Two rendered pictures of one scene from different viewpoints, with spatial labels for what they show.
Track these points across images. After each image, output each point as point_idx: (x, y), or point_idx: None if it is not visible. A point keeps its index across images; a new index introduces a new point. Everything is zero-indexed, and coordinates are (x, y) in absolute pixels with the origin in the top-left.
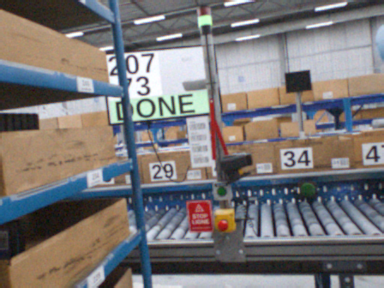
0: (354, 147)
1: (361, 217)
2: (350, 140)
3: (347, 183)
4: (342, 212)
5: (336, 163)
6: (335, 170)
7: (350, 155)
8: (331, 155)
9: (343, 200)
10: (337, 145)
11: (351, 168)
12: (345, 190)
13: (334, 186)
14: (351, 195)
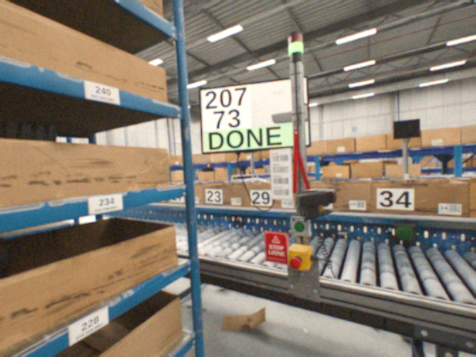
0: (470, 193)
1: (475, 278)
2: (465, 184)
3: (457, 231)
4: (448, 265)
5: (444, 208)
6: (442, 215)
7: (463, 202)
8: (438, 200)
9: (449, 249)
10: (447, 189)
11: (463, 216)
12: (453, 239)
13: (439, 233)
14: (461, 246)
